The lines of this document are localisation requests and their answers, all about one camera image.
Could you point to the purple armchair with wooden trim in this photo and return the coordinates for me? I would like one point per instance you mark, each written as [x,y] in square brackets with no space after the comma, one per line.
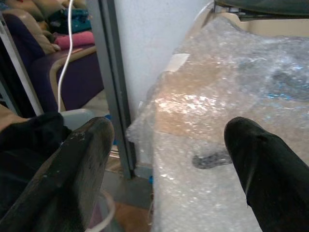
[79,79]

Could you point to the pink folded cloth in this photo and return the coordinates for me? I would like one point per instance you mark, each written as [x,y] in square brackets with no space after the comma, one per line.
[74,39]

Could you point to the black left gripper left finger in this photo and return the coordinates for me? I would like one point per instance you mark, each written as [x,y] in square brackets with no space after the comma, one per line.
[72,174]

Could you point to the dark washing machine lid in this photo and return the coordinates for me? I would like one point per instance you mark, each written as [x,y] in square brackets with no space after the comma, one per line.
[263,7]

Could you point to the teal patterned cloth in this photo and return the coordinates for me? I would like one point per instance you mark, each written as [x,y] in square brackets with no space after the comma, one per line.
[72,23]

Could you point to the black clothing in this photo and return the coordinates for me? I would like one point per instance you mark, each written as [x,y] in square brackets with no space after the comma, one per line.
[26,145]

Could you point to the clear bubble wrap sheet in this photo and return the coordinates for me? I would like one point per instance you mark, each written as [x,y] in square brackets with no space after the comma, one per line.
[212,101]

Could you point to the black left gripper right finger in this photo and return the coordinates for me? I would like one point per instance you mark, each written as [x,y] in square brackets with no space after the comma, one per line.
[268,169]

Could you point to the beige cushion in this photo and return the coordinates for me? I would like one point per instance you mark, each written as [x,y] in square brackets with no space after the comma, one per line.
[38,29]

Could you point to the grey metal door frame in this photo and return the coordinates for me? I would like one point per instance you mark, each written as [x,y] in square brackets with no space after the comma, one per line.
[113,72]

